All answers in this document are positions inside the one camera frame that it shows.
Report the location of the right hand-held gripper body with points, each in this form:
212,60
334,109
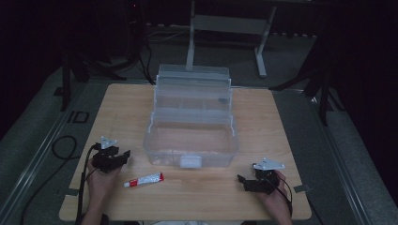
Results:
266,178

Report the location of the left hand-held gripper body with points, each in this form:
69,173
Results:
104,161

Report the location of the white and red tube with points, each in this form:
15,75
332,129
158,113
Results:
144,180

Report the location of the clear plastic storage box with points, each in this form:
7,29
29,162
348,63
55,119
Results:
191,125

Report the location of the person's right hand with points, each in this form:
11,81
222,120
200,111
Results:
278,195

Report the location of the person's left hand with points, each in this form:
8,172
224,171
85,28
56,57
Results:
101,184

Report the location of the grey tape piece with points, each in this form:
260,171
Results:
302,188
71,192

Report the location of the black tripod stand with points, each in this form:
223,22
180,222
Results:
322,93
72,78

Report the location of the metal floor rail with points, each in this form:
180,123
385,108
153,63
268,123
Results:
34,159
341,168

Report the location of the white metal desk frame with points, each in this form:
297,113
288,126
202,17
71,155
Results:
230,25

